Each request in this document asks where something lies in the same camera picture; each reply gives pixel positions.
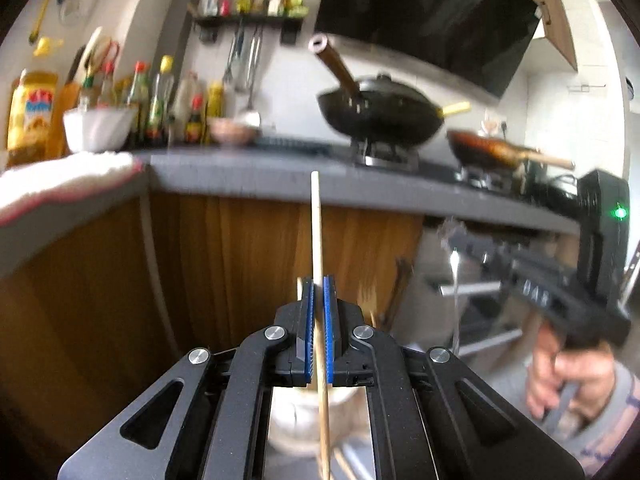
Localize red-handled scissors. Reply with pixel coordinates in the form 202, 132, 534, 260
91, 39, 121, 70

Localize white towel with red trim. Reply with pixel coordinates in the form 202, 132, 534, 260
0, 151, 144, 227

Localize wooden chopstick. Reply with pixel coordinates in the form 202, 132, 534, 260
310, 171, 332, 480

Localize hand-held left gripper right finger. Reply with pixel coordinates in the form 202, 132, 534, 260
323, 275, 586, 480

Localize frying pan with wooden handle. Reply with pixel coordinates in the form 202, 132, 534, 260
446, 129, 576, 172

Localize gas stove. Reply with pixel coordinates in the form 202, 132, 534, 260
349, 139, 523, 188

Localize yellow labelled jar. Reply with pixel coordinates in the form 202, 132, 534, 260
6, 70, 61, 167

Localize white bowl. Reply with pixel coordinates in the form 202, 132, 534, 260
62, 106, 139, 154

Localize cream ceramic utensil holder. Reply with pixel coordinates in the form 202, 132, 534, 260
269, 385, 372, 462

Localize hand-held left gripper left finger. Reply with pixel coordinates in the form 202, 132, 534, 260
57, 279, 319, 480

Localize white-handled knife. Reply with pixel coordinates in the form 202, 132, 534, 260
81, 26, 104, 72

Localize black wok with wooden handle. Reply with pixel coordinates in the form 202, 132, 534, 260
308, 33, 447, 151

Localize metal drawer handle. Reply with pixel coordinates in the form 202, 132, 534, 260
456, 328, 522, 357

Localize black range hood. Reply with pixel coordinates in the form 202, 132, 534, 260
314, 0, 544, 101

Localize person's right forearm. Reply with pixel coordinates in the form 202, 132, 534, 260
547, 360, 640, 478

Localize wooden wall cabinet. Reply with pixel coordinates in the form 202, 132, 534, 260
487, 0, 579, 72

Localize hanging metal tongs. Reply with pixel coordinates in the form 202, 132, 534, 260
244, 24, 265, 92

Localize small brown bowl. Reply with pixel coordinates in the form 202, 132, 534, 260
207, 117, 257, 147

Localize wooden base cabinet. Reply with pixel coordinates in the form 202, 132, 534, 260
0, 192, 427, 461

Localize person's right hand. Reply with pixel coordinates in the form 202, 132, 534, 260
526, 329, 619, 426

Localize metal oven handle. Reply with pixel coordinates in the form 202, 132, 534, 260
439, 281, 504, 297

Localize black wall spice shelf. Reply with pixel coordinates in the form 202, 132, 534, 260
193, 14, 306, 44

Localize hanging kitchen tool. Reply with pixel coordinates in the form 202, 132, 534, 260
222, 21, 247, 86

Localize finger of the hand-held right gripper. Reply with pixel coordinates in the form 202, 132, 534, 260
442, 222, 523, 281

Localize stainless steel oven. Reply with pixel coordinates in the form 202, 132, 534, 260
400, 220, 556, 382

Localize row of sauce bottles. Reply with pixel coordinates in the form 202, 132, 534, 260
77, 55, 226, 147

